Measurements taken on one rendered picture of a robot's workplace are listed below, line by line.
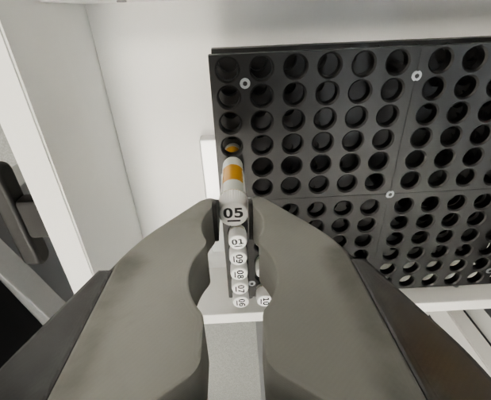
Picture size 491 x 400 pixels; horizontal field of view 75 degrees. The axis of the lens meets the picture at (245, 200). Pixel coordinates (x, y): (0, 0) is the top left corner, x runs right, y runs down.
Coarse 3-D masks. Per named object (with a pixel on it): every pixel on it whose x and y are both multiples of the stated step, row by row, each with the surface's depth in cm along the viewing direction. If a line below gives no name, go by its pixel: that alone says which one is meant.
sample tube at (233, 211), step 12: (228, 168) 15; (240, 168) 15; (228, 180) 14; (240, 180) 14; (228, 192) 13; (240, 192) 13; (228, 204) 12; (240, 204) 12; (228, 216) 13; (240, 216) 13
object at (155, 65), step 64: (64, 0) 16; (128, 0) 18; (192, 0) 21; (256, 0) 21; (320, 0) 21; (384, 0) 21; (448, 0) 21; (128, 64) 22; (192, 64) 22; (128, 128) 25; (192, 128) 25; (192, 192) 28; (256, 320) 28
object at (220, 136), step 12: (216, 60) 16; (240, 60) 17; (216, 72) 17; (240, 72) 17; (216, 84) 17; (228, 84) 17; (216, 96) 17; (240, 96) 18; (216, 108) 18; (228, 108) 18; (240, 108) 18; (216, 120) 18; (240, 120) 18; (216, 132) 18; (228, 132) 19; (240, 132) 18; (216, 144) 19; (228, 156) 19; (240, 156) 19; (228, 228) 22; (228, 252) 23; (228, 264) 24; (228, 276) 24; (228, 288) 25
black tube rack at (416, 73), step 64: (256, 64) 20; (320, 64) 20; (384, 64) 17; (448, 64) 17; (256, 128) 19; (320, 128) 19; (384, 128) 19; (448, 128) 22; (256, 192) 21; (320, 192) 21; (384, 192) 21; (448, 192) 21; (256, 256) 23; (384, 256) 24; (448, 256) 24
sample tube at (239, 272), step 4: (232, 264) 23; (240, 264) 22; (244, 264) 23; (232, 268) 22; (236, 268) 22; (240, 268) 22; (244, 268) 22; (232, 272) 22; (236, 272) 22; (240, 272) 22; (244, 272) 22; (232, 276) 23; (236, 276) 23; (240, 276) 23; (244, 276) 23
